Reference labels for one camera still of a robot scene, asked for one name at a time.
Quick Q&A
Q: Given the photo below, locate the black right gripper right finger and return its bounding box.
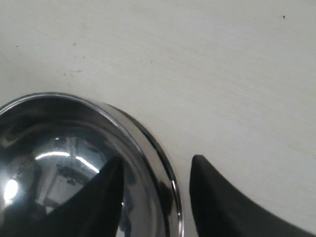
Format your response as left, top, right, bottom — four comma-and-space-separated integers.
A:
190, 155, 312, 237

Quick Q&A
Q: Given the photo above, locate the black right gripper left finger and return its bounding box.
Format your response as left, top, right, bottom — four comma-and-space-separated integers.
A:
37, 158, 123, 237

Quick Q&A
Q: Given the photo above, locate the smooth stainless steel bowl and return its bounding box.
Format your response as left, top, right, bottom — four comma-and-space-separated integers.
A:
0, 92, 184, 237

